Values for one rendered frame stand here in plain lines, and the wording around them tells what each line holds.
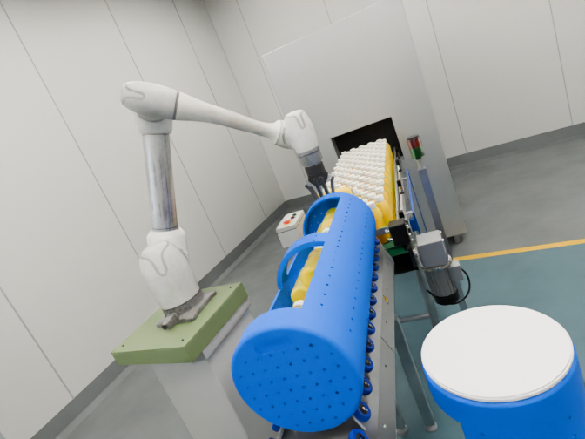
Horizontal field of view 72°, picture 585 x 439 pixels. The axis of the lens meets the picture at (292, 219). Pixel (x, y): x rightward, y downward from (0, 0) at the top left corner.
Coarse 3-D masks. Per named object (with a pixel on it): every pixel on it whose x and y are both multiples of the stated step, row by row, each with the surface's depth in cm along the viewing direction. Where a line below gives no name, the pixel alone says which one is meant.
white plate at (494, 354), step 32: (448, 320) 93; (480, 320) 89; (512, 320) 86; (544, 320) 82; (448, 352) 84; (480, 352) 81; (512, 352) 78; (544, 352) 75; (448, 384) 76; (480, 384) 74; (512, 384) 71; (544, 384) 69
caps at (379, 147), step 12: (372, 144) 303; (384, 144) 289; (348, 156) 293; (372, 156) 270; (384, 156) 256; (336, 168) 272; (360, 168) 250; (372, 168) 232; (336, 180) 243; (360, 180) 222; (372, 180) 208; (360, 192) 199
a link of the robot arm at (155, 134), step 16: (144, 128) 150; (160, 128) 151; (144, 144) 153; (160, 144) 153; (160, 160) 154; (160, 176) 154; (160, 192) 155; (160, 208) 156; (176, 208) 162; (160, 224) 158; (176, 224) 162; (160, 240) 156; (176, 240) 158
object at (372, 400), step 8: (376, 272) 150; (376, 296) 135; (376, 304) 131; (376, 312) 127; (368, 320) 121; (376, 320) 123; (376, 328) 120; (368, 336) 114; (376, 336) 116; (376, 344) 113; (376, 352) 110; (376, 360) 108; (376, 368) 105; (368, 376) 101; (376, 376) 102; (376, 384) 100; (376, 392) 98; (368, 400) 94; (376, 400) 95; (376, 408) 93; (376, 416) 91; (360, 424) 87; (368, 424) 88; (376, 424) 89; (368, 432) 86; (376, 432) 87
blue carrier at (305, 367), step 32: (352, 224) 132; (288, 256) 121; (320, 256) 107; (352, 256) 113; (288, 288) 131; (320, 288) 93; (352, 288) 100; (256, 320) 88; (288, 320) 82; (320, 320) 83; (352, 320) 89; (256, 352) 84; (288, 352) 82; (320, 352) 80; (352, 352) 81; (256, 384) 87; (288, 384) 85; (320, 384) 83; (352, 384) 82; (288, 416) 89; (320, 416) 87
